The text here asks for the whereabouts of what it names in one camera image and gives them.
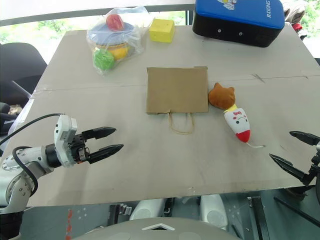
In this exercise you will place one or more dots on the white robot hip shell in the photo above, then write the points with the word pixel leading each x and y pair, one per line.
pixel 213 210
pixel 147 208

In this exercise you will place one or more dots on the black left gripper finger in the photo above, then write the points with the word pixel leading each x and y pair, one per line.
pixel 101 132
pixel 106 152

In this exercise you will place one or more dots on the yellow cheese cube toy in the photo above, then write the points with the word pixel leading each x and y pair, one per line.
pixel 161 30

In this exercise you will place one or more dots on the black metal stand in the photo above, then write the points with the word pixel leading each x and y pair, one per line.
pixel 258 217

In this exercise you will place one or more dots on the blue plush toy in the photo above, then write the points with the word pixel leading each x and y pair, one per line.
pixel 110 36

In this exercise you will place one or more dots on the yellow round toy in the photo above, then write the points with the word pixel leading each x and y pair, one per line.
pixel 119 53

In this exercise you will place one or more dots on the green round toy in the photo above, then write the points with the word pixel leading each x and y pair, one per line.
pixel 103 59

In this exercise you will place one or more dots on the clear plastic bag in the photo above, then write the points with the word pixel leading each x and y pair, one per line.
pixel 137 35

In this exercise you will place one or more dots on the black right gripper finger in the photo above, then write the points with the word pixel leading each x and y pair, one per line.
pixel 303 137
pixel 287 166

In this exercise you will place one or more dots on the white and red plush toy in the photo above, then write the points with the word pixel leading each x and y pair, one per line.
pixel 238 122

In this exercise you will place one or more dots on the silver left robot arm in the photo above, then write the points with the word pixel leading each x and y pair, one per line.
pixel 23 160

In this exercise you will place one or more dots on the black office chair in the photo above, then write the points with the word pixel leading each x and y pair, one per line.
pixel 17 67

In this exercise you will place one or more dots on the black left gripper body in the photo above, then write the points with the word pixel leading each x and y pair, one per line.
pixel 78 149

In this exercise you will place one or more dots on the blue and black case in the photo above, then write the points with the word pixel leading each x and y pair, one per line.
pixel 237 22

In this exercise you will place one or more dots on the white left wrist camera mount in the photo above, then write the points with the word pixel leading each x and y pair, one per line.
pixel 61 136

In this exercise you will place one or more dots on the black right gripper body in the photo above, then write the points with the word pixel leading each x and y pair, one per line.
pixel 315 167

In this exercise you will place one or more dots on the red round toy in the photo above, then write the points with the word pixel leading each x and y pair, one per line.
pixel 115 22

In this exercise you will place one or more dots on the brown cat plush toy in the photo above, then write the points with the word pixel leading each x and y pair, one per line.
pixel 222 98

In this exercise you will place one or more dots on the grey robot torso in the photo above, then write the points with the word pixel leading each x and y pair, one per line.
pixel 157 231

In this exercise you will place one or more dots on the black metal rod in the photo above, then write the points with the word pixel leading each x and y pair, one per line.
pixel 297 211

